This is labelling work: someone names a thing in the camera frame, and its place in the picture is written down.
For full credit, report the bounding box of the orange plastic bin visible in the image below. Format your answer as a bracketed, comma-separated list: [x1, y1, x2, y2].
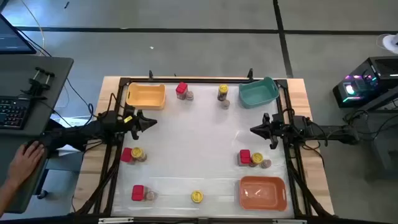
[239, 175, 288, 212]

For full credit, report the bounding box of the person's hand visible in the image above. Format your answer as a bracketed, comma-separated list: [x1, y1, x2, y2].
[6, 141, 46, 187]

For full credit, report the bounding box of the grey desk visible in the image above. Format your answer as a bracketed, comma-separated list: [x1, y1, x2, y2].
[0, 55, 75, 214]

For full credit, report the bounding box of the pale floor cable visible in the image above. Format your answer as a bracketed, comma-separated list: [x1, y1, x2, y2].
[20, 0, 46, 57]

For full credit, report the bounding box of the dark equipment cart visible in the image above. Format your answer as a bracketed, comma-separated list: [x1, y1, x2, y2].
[360, 90, 398, 175]

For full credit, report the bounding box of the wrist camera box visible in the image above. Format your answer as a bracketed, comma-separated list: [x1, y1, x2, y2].
[102, 109, 118, 126]
[293, 114, 309, 132]

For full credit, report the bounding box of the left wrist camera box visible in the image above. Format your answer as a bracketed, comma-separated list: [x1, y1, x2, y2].
[102, 109, 118, 126]

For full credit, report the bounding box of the black clamp stand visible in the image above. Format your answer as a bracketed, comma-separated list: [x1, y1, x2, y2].
[20, 67, 56, 100]

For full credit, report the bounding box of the yellow plastic bin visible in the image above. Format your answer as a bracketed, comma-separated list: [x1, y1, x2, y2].
[126, 82, 167, 111]

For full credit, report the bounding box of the computer monitor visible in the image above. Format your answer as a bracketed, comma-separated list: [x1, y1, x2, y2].
[0, 14, 37, 55]

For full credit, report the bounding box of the teal plastic bin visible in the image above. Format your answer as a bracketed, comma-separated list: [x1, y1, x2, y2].
[238, 77, 280, 110]

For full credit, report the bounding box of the person's forearm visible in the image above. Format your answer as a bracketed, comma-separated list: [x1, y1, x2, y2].
[0, 179, 20, 216]

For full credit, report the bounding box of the white round object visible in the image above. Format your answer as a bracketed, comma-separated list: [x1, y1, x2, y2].
[376, 32, 398, 55]

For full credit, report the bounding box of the black lit computer case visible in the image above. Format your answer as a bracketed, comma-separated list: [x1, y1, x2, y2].
[332, 55, 398, 109]

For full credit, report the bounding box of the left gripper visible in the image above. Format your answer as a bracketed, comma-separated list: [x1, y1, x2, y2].
[116, 107, 158, 141]

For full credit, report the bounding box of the black desk cable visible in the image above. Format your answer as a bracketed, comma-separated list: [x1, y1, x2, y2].
[17, 29, 95, 119]

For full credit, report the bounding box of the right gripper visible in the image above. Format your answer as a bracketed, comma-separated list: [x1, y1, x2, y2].
[249, 112, 295, 150]

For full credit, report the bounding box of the black aluminium table frame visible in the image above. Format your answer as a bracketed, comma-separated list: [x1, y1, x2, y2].
[74, 68, 335, 224]

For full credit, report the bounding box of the black floor cable bundle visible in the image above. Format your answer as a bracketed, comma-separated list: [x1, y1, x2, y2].
[341, 107, 398, 150]

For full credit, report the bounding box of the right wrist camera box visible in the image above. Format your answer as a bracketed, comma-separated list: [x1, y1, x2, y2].
[293, 114, 309, 132]

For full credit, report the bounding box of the red-lid smoked paprika tin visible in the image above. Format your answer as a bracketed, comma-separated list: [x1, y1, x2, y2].
[175, 82, 188, 100]
[131, 184, 146, 202]
[120, 147, 134, 165]
[238, 149, 252, 167]

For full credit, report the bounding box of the black backlit keyboard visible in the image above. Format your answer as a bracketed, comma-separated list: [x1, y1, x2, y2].
[0, 96, 30, 130]

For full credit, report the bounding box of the white paper sheet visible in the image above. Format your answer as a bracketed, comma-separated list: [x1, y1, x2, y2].
[50, 114, 91, 156]

